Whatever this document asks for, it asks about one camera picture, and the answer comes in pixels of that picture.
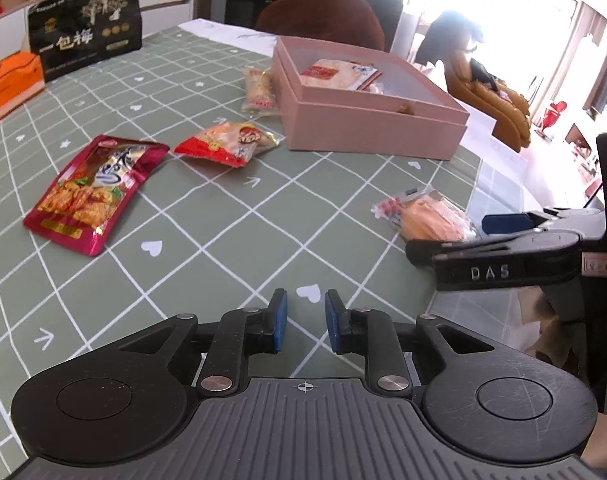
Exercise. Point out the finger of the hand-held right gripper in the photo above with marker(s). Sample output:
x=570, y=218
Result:
x=506, y=224
x=488, y=270

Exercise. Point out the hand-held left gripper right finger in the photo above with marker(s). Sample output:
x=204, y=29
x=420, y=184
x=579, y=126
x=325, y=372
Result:
x=333, y=322

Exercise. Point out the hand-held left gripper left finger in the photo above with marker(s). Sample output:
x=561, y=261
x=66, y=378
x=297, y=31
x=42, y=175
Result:
x=280, y=320

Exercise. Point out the clear orange snack packet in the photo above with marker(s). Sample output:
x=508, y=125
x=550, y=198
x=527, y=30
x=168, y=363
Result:
x=428, y=215

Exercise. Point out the pink cardboard box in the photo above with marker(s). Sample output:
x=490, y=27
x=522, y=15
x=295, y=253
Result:
x=363, y=125

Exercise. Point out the white cartoon rice cracker packet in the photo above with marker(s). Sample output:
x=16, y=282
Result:
x=333, y=72

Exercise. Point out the red ornament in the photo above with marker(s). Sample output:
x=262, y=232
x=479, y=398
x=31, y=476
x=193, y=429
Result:
x=551, y=120

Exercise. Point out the green checked tablecloth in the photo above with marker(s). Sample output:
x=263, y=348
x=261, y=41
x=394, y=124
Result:
x=193, y=240

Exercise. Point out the chair with brown coat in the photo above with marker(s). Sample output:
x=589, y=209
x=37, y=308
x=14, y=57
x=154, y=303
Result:
x=483, y=90

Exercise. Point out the red yellow rice cracker packet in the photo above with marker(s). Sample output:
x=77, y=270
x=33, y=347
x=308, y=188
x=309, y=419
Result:
x=228, y=142

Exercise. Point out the person's bare leg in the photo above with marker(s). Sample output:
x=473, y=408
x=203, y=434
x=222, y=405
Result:
x=606, y=440

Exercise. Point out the red spicy snack packet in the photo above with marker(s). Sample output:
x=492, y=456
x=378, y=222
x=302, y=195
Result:
x=93, y=190

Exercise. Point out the pale rice cracker packet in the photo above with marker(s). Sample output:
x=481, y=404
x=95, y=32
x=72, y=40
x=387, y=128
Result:
x=258, y=91

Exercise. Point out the brown chair back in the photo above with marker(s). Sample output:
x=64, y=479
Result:
x=323, y=17

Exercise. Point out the black low cabinet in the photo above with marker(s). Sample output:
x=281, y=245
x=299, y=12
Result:
x=239, y=10

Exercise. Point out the black plum snack bag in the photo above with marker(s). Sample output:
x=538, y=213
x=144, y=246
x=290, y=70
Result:
x=83, y=25

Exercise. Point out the orange box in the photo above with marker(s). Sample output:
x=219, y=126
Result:
x=10, y=85

